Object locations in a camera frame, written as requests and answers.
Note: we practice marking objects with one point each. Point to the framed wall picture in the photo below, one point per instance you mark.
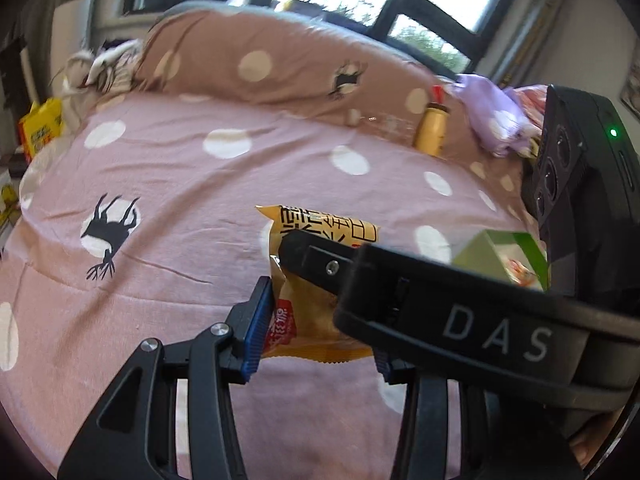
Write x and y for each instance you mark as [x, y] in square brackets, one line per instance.
[631, 91]

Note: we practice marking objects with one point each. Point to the green cardboard box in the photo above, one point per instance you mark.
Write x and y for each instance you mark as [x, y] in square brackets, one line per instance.
[480, 255]

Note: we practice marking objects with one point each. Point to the pink orange clothes pile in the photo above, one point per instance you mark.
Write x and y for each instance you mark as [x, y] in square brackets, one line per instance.
[532, 102]

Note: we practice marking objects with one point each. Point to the pink polka dot bedsheet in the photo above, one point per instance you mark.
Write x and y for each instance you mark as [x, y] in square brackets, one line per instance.
[175, 220]

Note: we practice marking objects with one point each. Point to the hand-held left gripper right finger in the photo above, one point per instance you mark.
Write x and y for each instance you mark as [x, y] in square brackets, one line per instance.
[430, 410]

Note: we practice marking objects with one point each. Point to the striped white cloth pile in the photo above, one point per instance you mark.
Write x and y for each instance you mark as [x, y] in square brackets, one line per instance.
[107, 67]

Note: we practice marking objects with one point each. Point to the black framed window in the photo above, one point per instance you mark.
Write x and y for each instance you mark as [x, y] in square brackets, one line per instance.
[395, 0]

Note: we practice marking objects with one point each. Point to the purple polka dot cloth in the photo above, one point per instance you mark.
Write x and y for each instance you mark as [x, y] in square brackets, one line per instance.
[495, 115]

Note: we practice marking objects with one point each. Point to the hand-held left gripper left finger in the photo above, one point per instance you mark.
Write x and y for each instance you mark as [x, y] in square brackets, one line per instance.
[260, 330]

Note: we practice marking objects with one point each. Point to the white yellow carton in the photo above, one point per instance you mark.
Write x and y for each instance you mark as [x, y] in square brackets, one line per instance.
[9, 200]

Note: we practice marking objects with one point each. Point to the white board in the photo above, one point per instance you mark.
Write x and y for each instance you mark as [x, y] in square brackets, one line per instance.
[72, 35]

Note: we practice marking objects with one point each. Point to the brown polka dot pillow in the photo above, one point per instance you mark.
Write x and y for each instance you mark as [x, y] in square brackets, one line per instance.
[290, 55]

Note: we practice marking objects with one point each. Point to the orange yellow rice cracker packet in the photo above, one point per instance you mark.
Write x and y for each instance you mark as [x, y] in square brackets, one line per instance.
[310, 320]

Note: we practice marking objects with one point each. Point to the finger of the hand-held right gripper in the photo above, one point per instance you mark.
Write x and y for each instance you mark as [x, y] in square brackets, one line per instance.
[315, 262]

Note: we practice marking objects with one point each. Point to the clear plastic bottle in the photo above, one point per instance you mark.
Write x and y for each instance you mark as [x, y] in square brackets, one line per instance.
[385, 125]

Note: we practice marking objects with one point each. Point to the yellow bottle brown cap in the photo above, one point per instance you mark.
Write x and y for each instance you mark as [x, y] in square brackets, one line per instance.
[431, 132]

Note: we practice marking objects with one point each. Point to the person's right hand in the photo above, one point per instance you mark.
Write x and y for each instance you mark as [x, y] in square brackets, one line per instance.
[597, 440]

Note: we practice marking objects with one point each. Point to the yellow carton box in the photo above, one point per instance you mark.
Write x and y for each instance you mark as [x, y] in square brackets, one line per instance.
[42, 127]

